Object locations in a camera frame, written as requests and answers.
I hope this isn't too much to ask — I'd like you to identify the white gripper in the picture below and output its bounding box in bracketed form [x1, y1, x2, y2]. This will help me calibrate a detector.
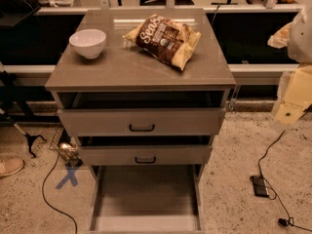
[267, 22, 312, 130]

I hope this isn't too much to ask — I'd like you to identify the brown chip bag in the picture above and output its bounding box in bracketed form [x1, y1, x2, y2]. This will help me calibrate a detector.
[124, 14, 201, 70]

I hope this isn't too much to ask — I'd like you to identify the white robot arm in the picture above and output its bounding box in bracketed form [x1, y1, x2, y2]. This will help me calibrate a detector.
[267, 8, 312, 126]

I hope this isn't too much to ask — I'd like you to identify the top grey drawer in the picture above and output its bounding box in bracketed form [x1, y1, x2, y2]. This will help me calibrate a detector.
[58, 108, 225, 137]

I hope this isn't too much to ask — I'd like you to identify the grey drawer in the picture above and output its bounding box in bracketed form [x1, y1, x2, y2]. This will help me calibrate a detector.
[58, 108, 225, 137]
[78, 145, 212, 166]
[86, 165, 205, 234]

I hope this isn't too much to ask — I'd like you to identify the middle grey drawer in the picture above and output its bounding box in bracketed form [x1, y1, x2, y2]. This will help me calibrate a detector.
[78, 145, 212, 166]

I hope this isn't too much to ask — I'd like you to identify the grey drawer cabinet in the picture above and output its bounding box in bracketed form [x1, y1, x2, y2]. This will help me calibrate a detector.
[44, 7, 237, 234]

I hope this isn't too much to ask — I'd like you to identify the bottom grey drawer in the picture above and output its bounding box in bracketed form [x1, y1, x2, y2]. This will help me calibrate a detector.
[86, 165, 205, 234]

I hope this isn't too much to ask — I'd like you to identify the black power adapter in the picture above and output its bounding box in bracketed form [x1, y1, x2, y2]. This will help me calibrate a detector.
[250, 175, 269, 198]

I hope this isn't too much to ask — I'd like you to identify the white ceramic bowl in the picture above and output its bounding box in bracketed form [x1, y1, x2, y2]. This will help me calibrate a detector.
[69, 29, 106, 59]

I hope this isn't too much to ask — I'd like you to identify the blue tape cross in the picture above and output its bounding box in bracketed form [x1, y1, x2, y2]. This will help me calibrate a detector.
[56, 167, 78, 189]

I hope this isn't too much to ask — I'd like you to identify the black tripod stand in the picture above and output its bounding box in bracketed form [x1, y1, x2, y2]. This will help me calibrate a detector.
[0, 61, 48, 159]

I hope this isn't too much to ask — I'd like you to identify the tan shoe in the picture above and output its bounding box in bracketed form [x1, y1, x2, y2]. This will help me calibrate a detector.
[0, 159, 24, 177]

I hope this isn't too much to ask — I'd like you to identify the black cable right floor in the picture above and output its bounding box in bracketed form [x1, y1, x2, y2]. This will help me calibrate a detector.
[257, 110, 312, 232]

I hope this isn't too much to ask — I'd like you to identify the black cable floor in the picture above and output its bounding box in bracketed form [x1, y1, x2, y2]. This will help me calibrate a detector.
[41, 152, 79, 234]
[257, 110, 312, 232]

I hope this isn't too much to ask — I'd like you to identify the wire basket on floor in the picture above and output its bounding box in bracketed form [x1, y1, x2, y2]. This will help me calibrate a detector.
[49, 127, 79, 162]

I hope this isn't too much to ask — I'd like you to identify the black cable left floor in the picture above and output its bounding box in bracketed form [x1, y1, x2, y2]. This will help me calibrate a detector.
[41, 152, 79, 234]

